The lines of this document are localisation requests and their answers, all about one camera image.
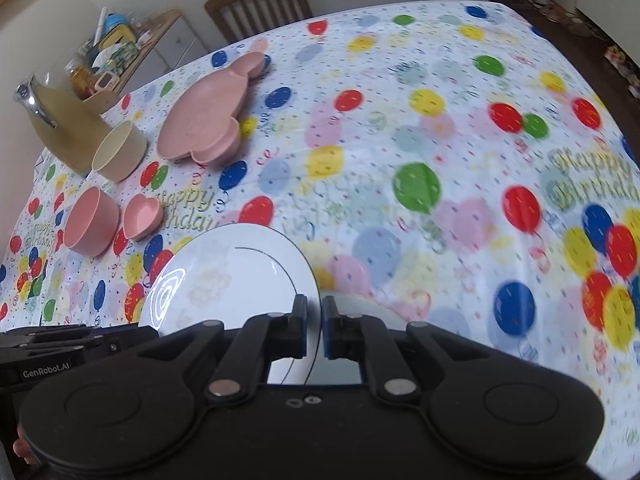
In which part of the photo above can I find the wooden chair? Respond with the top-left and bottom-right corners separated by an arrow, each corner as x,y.
204,0 -> 314,44

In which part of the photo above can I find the blue yellow container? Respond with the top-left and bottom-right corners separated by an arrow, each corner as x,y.
100,12 -> 137,51

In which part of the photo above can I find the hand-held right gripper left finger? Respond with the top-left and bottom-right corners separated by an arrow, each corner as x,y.
142,294 -> 309,404

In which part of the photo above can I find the white drawer cabinet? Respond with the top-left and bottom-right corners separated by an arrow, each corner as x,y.
97,8 -> 211,113

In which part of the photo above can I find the person's left hand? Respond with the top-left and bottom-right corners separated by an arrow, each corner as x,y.
13,424 -> 42,467

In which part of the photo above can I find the cream cup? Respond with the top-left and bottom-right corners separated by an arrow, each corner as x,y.
92,121 -> 149,183

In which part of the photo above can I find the pink heart-shaped dish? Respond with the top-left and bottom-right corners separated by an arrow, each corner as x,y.
122,195 -> 165,241

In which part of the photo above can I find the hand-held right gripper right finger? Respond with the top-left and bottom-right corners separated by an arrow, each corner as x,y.
321,295 -> 495,404

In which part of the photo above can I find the wooden basket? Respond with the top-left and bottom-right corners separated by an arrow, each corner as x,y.
77,79 -> 127,115

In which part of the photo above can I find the beige thermos jug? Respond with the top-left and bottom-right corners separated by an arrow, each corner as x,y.
15,74 -> 114,176

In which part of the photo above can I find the balloon print tablecloth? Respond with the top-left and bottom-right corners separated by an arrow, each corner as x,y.
0,0 -> 640,472

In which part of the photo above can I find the pink bowl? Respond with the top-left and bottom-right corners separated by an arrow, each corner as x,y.
63,186 -> 121,257

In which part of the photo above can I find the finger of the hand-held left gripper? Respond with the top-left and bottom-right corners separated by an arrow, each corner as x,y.
0,324 -> 157,357

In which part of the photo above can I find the green printed box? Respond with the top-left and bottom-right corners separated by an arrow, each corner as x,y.
99,42 -> 139,75

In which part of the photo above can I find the white plate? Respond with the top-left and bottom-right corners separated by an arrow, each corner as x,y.
139,224 -> 321,387

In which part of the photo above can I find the pink mouse-shaped divided plate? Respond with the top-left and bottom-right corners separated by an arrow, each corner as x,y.
157,52 -> 266,166

